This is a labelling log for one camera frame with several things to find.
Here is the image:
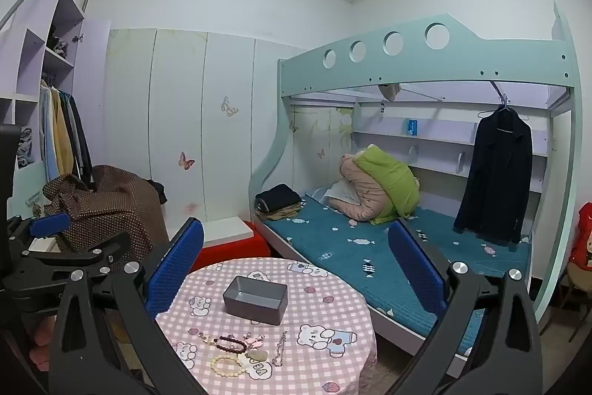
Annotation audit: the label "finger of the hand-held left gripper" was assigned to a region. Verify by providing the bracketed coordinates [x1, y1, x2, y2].
[21, 231, 134, 281]
[9, 212, 71, 248]

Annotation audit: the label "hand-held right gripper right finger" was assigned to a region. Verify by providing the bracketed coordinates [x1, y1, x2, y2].
[387, 219, 543, 395]

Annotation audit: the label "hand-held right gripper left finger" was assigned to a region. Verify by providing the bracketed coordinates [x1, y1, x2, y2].
[48, 217, 205, 395]

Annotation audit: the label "dark bead bracelet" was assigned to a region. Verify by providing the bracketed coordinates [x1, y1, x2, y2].
[213, 334, 249, 354]

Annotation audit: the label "grey metal box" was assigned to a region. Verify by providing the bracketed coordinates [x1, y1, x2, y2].
[222, 275, 288, 326]

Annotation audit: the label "cream bead bracelet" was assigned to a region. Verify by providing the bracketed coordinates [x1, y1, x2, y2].
[210, 355, 249, 379]

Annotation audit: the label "silver chain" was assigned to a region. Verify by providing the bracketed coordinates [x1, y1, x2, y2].
[272, 330, 288, 367]

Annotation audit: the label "folded grey clothes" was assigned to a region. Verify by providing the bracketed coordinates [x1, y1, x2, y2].
[17, 127, 36, 169]

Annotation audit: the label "brown dotted cloth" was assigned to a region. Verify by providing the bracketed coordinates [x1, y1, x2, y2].
[43, 165, 168, 266]

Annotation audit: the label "white board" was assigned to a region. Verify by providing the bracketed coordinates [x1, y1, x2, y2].
[166, 217, 255, 245]

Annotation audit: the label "light blue hanging shirt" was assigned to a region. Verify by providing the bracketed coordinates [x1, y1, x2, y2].
[39, 84, 59, 184]

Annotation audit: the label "red stool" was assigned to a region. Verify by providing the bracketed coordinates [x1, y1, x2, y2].
[187, 221, 271, 275]

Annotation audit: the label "yellow hanging coat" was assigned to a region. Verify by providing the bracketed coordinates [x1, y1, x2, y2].
[48, 87, 75, 179]

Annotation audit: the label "pearl earring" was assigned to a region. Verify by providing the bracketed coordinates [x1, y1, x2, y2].
[188, 328, 214, 346]

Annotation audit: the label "small black cloth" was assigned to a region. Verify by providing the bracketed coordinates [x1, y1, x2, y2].
[148, 180, 168, 204]

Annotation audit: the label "dark hanging jacket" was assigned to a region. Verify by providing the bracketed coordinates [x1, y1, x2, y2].
[60, 92, 94, 188]

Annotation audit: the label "pink green quilt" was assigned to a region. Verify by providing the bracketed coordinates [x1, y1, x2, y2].
[327, 145, 421, 225]

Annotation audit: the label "round table pink checked tablecloth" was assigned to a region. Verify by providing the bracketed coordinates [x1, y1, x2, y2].
[155, 257, 377, 395]

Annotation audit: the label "white pillow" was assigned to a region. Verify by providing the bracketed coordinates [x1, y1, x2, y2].
[324, 180, 359, 206]

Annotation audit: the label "folded tan clothes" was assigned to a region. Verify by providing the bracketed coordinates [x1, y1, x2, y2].
[256, 203, 308, 222]

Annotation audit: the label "folded black clothes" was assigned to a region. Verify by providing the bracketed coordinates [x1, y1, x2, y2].
[255, 184, 303, 213]

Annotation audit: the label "black coat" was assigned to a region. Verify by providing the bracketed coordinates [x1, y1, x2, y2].
[453, 106, 534, 245]

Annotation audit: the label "white bed shelf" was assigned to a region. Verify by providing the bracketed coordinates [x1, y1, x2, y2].
[351, 115, 562, 194]

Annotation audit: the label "lilac open wardrobe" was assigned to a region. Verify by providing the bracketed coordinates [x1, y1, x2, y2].
[0, 0, 112, 220]

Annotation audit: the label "dark clothes pile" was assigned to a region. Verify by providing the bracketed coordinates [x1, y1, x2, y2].
[45, 22, 70, 60]

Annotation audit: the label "wooden chair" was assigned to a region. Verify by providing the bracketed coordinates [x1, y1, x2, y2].
[552, 261, 592, 331]

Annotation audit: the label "white panel wardrobe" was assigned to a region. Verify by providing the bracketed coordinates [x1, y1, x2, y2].
[104, 29, 308, 224]

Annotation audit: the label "red bag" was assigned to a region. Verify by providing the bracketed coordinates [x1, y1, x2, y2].
[568, 201, 592, 273]

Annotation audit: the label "beige cloth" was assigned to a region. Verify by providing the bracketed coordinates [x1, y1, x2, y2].
[378, 83, 403, 102]

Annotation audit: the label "light teal bunk bed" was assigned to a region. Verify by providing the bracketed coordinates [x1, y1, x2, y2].
[249, 1, 583, 372]

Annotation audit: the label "wire clothes hanger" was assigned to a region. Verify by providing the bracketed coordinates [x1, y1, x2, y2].
[478, 92, 528, 132]

